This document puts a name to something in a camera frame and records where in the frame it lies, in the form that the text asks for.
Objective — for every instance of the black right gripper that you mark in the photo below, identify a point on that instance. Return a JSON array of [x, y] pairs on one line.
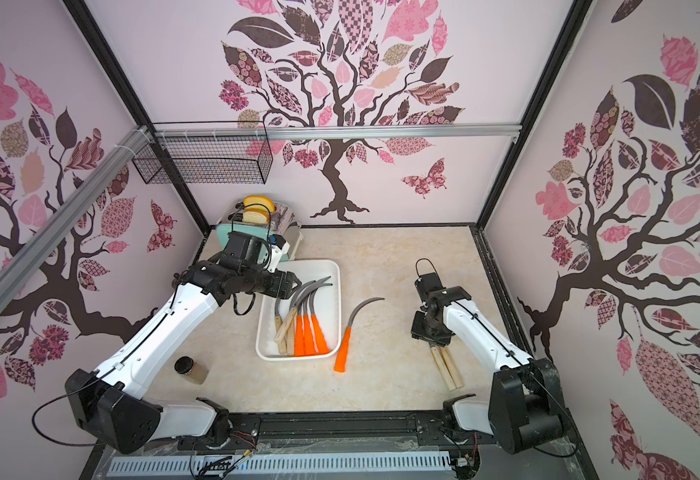
[[424, 330]]

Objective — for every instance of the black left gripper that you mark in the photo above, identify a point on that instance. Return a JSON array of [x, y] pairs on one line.
[[281, 284]]

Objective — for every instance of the orange handle sickle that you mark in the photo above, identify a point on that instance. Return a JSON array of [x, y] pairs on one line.
[[342, 355], [299, 330], [308, 345], [319, 338]]

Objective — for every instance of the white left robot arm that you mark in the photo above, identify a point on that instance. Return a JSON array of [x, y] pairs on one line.
[[109, 402]]

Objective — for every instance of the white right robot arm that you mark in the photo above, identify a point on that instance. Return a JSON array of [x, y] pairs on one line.
[[526, 408]]

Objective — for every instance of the white plastic storage tray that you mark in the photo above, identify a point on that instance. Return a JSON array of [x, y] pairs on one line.
[[327, 303]]

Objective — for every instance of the yellow bread slice front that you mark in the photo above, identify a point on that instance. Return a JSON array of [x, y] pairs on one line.
[[256, 217]]

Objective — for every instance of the yellow bread slice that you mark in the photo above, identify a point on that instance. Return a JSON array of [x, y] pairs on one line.
[[256, 217], [260, 203]]

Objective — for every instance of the mint green toaster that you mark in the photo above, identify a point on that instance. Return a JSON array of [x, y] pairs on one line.
[[283, 222]]

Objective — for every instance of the yellow bread slice back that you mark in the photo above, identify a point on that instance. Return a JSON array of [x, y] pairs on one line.
[[260, 203]]

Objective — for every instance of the small glass spice jar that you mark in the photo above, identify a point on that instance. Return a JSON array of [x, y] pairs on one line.
[[192, 370]]

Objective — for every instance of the black base frame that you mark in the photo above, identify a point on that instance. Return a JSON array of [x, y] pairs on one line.
[[473, 455]]

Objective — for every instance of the black wire basket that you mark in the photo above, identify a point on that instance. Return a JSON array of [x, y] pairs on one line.
[[206, 152]]

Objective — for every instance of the aluminium rail back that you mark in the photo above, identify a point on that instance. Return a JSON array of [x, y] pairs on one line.
[[350, 131]]

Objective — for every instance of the aluminium rail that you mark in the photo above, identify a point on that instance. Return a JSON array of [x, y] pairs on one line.
[[350, 131], [38, 248]]

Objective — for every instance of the white vented cable duct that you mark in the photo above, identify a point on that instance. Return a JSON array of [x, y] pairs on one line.
[[188, 466]]

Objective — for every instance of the aluminium rail left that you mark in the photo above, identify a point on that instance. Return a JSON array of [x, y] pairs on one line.
[[38, 248]]

